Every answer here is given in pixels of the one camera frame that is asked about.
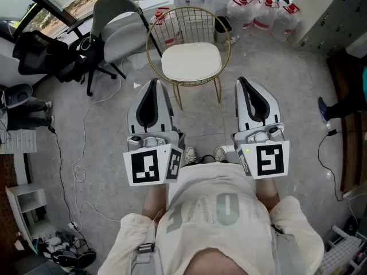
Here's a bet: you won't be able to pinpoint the grey metal locker cabinet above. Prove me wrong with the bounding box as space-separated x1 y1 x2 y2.
292 0 367 57

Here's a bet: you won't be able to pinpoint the person's left forearm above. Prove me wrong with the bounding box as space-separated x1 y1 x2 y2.
142 182 170 221

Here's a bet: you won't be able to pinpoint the person's right shoe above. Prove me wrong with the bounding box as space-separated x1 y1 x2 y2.
213 147 227 163

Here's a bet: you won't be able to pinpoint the person's left shoe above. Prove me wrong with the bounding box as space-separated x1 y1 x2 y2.
185 147 198 164

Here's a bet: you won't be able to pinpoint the white floor cable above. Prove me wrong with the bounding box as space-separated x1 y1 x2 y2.
71 53 139 232

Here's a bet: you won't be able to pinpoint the black cable with adapter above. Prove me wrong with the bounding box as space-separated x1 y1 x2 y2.
318 129 346 202

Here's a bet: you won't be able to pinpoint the white seat cushion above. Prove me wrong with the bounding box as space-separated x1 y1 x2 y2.
161 42 222 82

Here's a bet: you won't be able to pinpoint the grey folding chair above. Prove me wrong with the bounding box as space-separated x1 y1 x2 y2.
92 0 163 80

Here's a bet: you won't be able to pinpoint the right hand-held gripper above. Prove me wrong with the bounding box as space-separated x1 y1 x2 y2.
231 77 290 180

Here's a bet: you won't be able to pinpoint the grey shoulder strap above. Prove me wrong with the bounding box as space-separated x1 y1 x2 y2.
134 238 165 275

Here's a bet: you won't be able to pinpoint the person's right forearm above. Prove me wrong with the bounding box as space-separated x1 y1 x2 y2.
254 177 280 212

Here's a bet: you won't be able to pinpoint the black mesh office chair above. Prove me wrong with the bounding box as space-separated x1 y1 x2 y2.
11 30 118 97

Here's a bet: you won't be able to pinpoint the white wire rack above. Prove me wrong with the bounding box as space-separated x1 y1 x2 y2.
319 225 367 275

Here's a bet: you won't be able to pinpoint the white shelf unit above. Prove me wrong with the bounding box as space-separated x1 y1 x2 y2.
5 183 48 242

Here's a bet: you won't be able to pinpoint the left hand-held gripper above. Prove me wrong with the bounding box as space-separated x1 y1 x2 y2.
123 78 186 186

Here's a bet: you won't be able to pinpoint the gold wire chair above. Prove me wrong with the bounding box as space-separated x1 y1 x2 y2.
146 6 232 111

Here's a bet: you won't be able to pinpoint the person's black trousers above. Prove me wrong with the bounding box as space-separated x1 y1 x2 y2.
183 155 230 167

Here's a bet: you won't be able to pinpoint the black bag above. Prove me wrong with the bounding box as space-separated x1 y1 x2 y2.
50 249 97 270

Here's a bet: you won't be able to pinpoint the brown wooden bench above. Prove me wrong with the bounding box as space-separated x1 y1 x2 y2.
326 53 367 195

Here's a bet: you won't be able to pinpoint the clear water jug red cap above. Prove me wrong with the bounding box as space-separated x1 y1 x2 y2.
272 3 303 42
149 7 184 47
227 0 256 37
252 0 280 37

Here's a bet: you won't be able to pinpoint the person's white shirt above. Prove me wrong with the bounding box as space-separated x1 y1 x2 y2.
99 162 325 275

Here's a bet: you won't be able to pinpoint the black floor cable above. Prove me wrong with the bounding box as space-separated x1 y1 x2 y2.
46 124 87 242

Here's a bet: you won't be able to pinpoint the silver trash bin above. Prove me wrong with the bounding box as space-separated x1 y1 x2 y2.
214 15 233 44

